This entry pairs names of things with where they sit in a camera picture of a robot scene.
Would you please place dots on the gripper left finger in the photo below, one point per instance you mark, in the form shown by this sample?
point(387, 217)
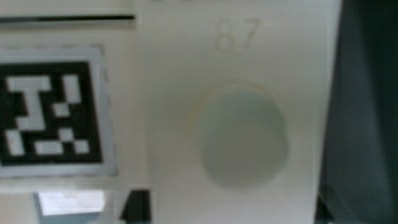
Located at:
point(135, 213)

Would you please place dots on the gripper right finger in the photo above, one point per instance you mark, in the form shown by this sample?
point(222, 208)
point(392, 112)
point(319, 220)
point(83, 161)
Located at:
point(359, 165)

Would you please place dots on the white chair seat part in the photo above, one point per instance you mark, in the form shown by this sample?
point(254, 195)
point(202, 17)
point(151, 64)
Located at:
point(241, 137)

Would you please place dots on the white chair back frame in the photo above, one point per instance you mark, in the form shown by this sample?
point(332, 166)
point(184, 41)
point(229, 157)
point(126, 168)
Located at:
point(112, 64)

